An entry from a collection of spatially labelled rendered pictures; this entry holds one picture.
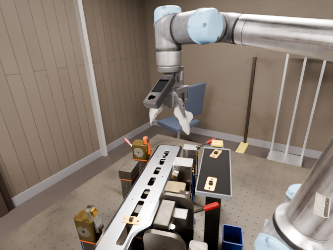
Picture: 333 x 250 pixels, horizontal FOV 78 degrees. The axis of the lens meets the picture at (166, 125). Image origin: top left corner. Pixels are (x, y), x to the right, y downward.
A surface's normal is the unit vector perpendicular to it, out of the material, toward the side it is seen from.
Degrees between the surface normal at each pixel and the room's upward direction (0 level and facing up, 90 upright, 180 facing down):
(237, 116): 90
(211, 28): 90
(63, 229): 0
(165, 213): 0
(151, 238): 90
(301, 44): 110
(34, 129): 90
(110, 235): 0
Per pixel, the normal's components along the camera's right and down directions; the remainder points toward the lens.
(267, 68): -0.53, 0.34
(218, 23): 0.67, 0.25
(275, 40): -0.72, 0.57
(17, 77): 0.85, 0.17
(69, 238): -0.04, -0.92
